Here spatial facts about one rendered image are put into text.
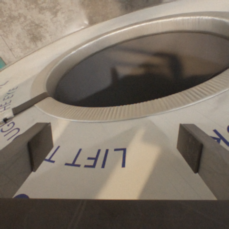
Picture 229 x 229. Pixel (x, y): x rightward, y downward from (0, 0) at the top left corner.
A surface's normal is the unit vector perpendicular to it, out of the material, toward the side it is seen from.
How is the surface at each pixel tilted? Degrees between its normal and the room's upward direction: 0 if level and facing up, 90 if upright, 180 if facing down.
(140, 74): 3
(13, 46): 0
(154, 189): 90
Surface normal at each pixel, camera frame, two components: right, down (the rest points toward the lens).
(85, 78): 0.78, 0.20
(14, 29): -0.12, 0.65
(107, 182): -0.27, -0.75
